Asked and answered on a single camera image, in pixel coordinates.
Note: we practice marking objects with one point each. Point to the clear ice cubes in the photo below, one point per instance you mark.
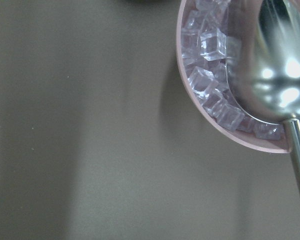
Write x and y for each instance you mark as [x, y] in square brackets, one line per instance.
[203, 38]

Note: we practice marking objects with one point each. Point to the pink bowl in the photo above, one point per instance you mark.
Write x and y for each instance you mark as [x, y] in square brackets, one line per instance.
[245, 139]

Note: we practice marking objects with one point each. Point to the metal ice scoop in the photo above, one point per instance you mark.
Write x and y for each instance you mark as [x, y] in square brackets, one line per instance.
[263, 69]

